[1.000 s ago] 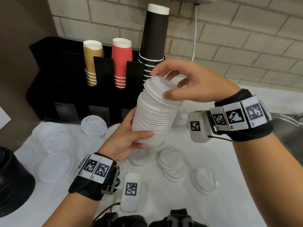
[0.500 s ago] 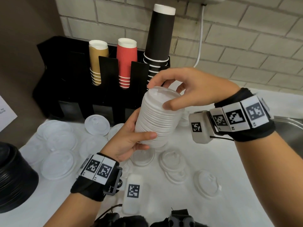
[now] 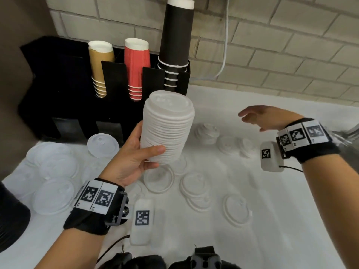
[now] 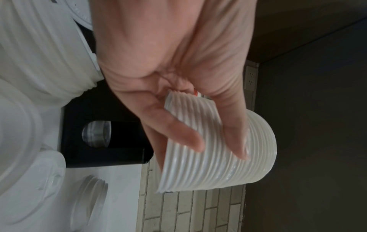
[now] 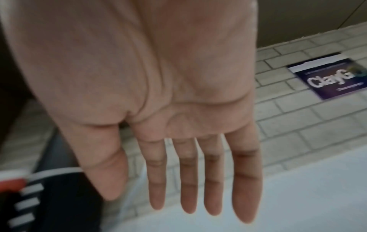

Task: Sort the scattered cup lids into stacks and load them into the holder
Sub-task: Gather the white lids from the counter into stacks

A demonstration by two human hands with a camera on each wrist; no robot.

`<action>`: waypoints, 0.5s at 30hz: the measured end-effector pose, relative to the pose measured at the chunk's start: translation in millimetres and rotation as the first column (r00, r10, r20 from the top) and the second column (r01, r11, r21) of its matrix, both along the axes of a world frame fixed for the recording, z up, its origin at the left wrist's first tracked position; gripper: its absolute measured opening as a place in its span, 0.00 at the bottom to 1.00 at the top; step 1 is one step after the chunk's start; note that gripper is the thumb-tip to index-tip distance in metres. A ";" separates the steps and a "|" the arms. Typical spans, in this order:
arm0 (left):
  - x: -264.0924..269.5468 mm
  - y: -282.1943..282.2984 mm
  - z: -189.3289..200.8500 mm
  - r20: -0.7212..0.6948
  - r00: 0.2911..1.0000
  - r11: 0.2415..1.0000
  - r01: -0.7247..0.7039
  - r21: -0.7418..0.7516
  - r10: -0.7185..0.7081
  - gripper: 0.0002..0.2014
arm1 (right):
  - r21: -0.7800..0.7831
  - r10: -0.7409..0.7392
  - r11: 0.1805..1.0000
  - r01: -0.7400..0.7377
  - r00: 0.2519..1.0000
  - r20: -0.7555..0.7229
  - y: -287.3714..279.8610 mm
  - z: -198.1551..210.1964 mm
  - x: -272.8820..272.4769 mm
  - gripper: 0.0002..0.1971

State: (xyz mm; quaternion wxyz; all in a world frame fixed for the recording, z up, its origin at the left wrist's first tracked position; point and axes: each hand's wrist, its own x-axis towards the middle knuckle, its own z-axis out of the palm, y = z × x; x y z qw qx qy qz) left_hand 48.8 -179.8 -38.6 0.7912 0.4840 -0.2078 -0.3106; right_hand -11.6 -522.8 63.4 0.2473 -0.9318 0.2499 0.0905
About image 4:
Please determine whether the white wall socket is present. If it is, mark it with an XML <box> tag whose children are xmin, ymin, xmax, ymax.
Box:
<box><xmin>245</xmin><ymin>65</ymin><xmax>260</xmax><ymax>92</ymax></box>

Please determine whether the black cup holder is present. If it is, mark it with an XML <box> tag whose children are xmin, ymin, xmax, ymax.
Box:
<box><xmin>60</xmin><ymin>19</ymin><xmax>156</xmax><ymax>169</ymax></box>

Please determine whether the person's left hand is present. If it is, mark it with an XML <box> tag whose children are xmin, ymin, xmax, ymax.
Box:
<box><xmin>91</xmin><ymin>0</ymin><xmax>258</xmax><ymax>173</ymax></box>

